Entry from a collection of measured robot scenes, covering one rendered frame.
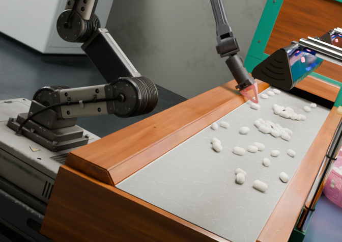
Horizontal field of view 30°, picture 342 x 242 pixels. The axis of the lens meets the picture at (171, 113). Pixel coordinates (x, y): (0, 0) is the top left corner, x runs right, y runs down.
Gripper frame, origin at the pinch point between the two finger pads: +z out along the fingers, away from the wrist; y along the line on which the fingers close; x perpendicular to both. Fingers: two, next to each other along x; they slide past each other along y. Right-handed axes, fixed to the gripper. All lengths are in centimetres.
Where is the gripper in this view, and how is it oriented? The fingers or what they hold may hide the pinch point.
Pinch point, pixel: (256, 101)
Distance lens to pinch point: 245.3
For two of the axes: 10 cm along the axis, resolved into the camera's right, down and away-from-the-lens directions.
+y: 3.2, -1.5, 9.3
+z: 4.9, 8.7, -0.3
